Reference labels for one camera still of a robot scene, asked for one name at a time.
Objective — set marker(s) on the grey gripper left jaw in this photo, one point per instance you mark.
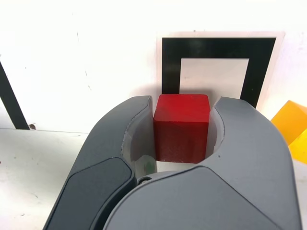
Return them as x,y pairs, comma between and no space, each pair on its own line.
100,148

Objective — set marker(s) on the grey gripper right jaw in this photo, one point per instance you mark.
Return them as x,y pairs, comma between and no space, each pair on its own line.
239,187

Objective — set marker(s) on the red cube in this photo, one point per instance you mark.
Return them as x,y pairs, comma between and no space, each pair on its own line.
182,129

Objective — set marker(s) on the yellow cube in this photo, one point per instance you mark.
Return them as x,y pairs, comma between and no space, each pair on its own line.
295,124

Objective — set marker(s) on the black tape square outline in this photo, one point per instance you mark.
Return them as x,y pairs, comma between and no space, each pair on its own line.
170,67

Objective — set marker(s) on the black tape strip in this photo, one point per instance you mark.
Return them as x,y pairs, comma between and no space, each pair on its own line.
13,107

